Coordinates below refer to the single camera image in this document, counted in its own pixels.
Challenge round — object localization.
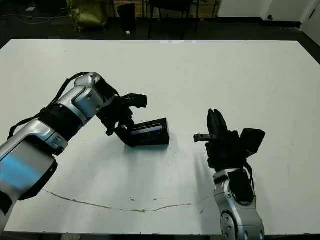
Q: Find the black rectangular box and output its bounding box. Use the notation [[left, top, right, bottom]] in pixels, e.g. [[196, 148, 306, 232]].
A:
[[115, 117, 172, 148]]

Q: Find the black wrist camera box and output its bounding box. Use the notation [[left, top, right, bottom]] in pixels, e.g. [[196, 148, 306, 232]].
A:
[[238, 127, 267, 159], [119, 92, 149, 109]]

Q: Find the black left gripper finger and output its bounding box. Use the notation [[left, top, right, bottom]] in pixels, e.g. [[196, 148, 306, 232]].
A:
[[105, 123, 119, 137], [123, 112, 136, 130]]

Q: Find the white door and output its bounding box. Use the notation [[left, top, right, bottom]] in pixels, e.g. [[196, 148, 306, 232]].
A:
[[299, 0, 320, 47]]

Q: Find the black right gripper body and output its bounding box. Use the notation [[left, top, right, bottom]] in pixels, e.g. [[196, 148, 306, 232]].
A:
[[193, 129, 251, 173]]

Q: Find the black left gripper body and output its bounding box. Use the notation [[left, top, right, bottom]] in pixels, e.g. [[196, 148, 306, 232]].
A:
[[98, 98, 134, 130]]

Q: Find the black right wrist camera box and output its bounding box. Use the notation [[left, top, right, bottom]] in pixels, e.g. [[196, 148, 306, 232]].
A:
[[238, 127, 267, 159]]

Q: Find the black upright bag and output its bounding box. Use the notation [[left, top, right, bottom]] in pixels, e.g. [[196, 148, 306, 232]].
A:
[[117, 2, 137, 32]]

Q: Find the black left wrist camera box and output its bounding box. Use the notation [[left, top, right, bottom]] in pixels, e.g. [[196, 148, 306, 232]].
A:
[[119, 92, 149, 109]]

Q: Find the black mesh office chair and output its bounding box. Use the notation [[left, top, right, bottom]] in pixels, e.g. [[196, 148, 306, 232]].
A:
[[147, 0, 202, 41]]

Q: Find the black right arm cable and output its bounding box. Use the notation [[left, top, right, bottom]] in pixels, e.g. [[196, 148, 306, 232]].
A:
[[243, 159, 256, 195]]

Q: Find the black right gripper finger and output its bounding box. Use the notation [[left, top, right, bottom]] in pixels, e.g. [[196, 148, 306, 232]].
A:
[[206, 108, 218, 137], [215, 109, 229, 138]]

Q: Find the yellow green bag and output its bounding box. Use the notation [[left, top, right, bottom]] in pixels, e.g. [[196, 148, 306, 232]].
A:
[[65, 0, 109, 33]]

